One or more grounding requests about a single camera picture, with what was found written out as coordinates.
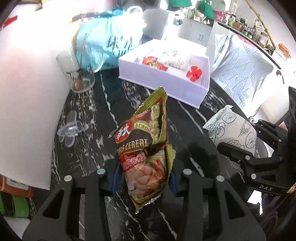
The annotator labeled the white patterned snack packet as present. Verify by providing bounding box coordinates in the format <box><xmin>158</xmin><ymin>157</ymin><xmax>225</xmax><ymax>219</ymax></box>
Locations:
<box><xmin>203</xmin><ymin>105</ymin><xmax>257</xmax><ymax>154</ymax></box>

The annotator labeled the cream kettle with handle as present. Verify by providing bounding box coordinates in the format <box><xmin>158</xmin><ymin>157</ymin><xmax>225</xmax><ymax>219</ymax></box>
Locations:
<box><xmin>126</xmin><ymin>6</ymin><xmax>147</xmax><ymax>28</ymax></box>

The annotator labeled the red yellow snack packet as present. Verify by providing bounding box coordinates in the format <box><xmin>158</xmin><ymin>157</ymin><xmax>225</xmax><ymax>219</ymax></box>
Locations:
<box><xmin>151</xmin><ymin>62</ymin><xmax>168</xmax><ymax>71</ymax></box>

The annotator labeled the grey chair back cushion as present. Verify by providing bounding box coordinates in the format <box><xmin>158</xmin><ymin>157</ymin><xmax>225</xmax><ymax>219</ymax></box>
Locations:
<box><xmin>143</xmin><ymin>9</ymin><xmax>170</xmax><ymax>40</ymax></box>

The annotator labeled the metal spoon in mug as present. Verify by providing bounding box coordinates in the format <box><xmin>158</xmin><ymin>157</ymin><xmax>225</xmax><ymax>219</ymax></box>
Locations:
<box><xmin>78</xmin><ymin>33</ymin><xmax>87</xmax><ymax>80</ymax></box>

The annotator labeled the lavender gift box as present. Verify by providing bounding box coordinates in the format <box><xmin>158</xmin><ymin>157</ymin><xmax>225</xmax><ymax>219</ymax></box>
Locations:
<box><xmin>118</xmin><ymin>38</ymin><xmax>210</xmax><ymax>108</ymax></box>

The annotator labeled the teal drawstring bag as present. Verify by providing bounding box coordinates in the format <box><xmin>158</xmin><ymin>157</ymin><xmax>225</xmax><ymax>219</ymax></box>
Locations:
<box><xmin>74</xmin><ymin>9</ymin><xmax>143</xmax><ymax>70</ymax></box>

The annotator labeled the glass mug with cartoon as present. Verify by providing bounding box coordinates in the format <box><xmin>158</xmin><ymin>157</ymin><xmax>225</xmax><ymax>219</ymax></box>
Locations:
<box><xmin>56</xmin><ymin>49</ymin><xmax>104</xmax><ymax>93</ymax></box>

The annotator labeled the green cereal packet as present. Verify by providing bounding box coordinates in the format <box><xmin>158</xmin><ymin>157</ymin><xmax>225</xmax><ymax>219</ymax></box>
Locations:
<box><xmin>113</xmin><ymin>87</ymin><xmax>176</xmax><ymax>213</ymax></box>

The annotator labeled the white patterned packet in box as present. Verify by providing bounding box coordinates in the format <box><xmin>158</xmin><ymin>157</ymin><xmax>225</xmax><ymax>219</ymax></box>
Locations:
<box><xmin>162</xmin><ymin>51</ymin><xmax>190</xmax><ymax>70</ymax></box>

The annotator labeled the green tote bag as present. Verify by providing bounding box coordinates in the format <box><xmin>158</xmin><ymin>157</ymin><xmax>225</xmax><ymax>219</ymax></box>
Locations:
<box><xmin>197</xmin><ymin>1</ymin><xmax>215</xmax><ymax>20</ymax></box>

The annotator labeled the grey leaf pattern cushion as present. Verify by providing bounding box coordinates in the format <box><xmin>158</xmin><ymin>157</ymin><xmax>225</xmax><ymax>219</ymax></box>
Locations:
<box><xmin>211</xmin><ymin>35</ymin><xmax>273</xmax><ymax>115</ymax></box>

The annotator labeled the small red snack packet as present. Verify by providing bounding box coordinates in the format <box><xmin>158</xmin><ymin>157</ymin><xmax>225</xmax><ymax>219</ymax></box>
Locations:
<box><xmin>142</xmin><ymin>56</ymin><xmax>158</xmax><ymax>66</ymax></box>

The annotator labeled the red paper flower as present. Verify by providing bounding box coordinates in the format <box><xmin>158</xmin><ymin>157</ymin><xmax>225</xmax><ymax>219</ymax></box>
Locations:
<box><xmin>186</xmin><ymin>66</ymin><xmax>203</xmax><ymax>82</ymax></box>

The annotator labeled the white foam board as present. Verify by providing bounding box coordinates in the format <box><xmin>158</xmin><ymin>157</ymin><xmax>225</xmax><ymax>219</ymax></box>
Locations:
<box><xmin>1</xmin><ymin>9</ymin><xmax>71</xmax><ymax>189</ymax></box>

